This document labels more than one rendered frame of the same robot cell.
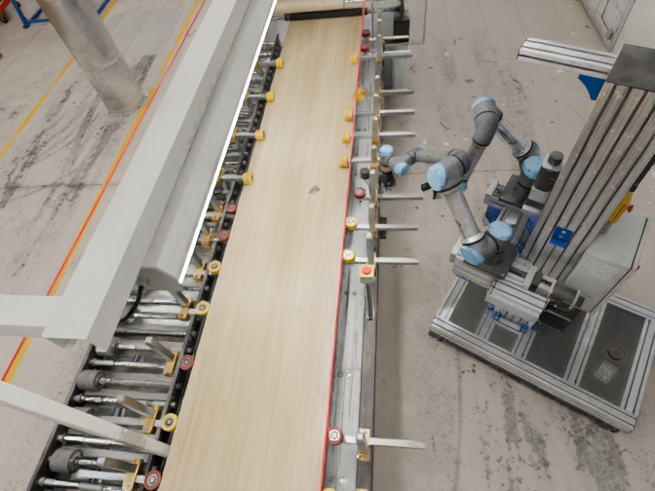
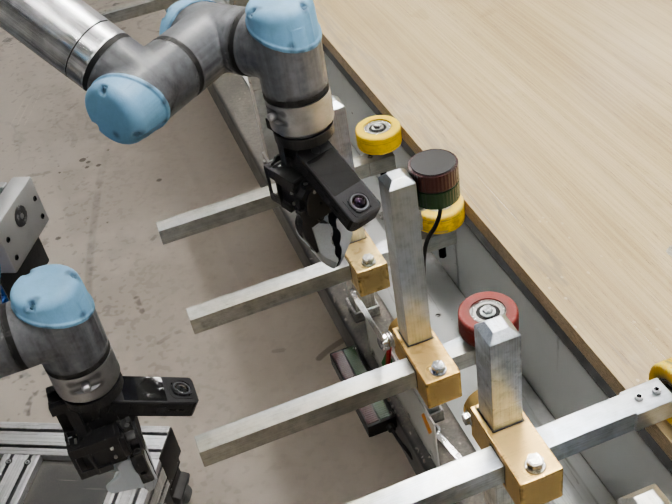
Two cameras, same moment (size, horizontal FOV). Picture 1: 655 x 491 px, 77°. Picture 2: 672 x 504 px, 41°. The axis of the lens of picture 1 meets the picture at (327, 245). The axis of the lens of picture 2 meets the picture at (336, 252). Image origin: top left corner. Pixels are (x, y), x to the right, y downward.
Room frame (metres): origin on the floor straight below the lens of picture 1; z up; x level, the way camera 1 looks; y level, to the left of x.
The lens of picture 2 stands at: (2.49, -0.86, 1.76)
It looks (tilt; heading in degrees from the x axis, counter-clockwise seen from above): 39 degrees down; 151
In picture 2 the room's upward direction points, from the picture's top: 10 degrees counter-clockwise
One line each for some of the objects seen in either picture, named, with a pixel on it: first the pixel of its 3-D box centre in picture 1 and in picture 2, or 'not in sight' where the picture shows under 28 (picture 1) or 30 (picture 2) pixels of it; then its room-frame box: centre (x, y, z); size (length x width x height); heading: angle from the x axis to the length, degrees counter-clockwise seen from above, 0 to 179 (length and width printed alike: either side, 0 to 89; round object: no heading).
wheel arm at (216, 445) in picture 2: (390, 197); (355, 394); (1.77, -0.48, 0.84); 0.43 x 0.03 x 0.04; 75
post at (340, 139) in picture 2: (372, 229); (350, 231); (1.52, -0.30, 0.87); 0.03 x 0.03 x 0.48; 75
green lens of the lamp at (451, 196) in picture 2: not in sight; (435, 187); (1.77, -0.32, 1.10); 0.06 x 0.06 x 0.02
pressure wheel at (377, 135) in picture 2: (349, 258); (380, 151); (1.35, -0.11, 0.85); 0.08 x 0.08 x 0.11
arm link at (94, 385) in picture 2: not in sight; (84, 371); (1.69, -0.77, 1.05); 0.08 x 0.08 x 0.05
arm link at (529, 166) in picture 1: (532, 170); not in sight; (1.44, -1.19, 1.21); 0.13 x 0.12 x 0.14; 164
